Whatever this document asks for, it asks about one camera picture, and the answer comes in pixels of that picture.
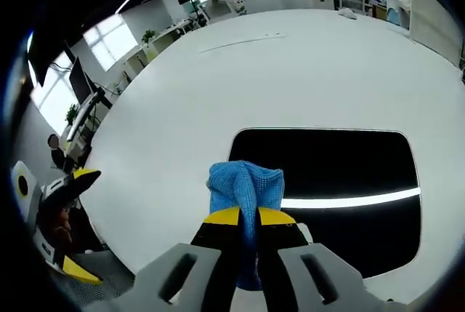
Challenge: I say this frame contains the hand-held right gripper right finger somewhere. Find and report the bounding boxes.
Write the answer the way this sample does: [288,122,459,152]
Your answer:
[257,207,400,312]

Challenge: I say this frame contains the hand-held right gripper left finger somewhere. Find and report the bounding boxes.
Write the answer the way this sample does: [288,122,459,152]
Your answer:
[108,207,243,312]

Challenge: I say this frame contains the blue cleaning cloth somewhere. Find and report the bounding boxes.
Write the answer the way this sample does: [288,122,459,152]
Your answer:
[206,159,285,290]

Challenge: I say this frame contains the person's left hand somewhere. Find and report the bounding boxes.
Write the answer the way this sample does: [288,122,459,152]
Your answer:
[49,207,74,255]

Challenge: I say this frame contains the grey mesh office chair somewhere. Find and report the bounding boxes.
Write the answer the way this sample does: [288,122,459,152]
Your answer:
[68,249,137,308]

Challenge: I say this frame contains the black computer monitor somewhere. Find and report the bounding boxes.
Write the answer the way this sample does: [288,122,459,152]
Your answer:
[68,57,98,104]

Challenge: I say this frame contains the white side desk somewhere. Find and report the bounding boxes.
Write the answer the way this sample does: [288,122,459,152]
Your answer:
[122,20,199,80]

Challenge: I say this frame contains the white desk divider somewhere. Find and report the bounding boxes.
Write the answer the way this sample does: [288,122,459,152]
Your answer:
[243,0,314,14]

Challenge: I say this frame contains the white mesh office chair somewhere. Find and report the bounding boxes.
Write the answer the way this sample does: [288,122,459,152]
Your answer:
[339,0,366,13]

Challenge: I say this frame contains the white partition board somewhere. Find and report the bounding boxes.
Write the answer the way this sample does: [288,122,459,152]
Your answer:
[408,0,464,68]

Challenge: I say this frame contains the large black wall screen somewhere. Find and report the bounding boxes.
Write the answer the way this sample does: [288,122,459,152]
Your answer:
[26,30,76,88]

